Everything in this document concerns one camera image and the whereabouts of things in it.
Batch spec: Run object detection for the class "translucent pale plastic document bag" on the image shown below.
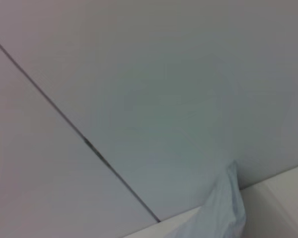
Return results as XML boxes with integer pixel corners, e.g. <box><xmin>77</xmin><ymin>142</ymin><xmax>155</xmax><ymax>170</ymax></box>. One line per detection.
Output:
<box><xmin>173</xmin><ymin>160</ymin><xmax>248</xmax><ymax>238</ymax></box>

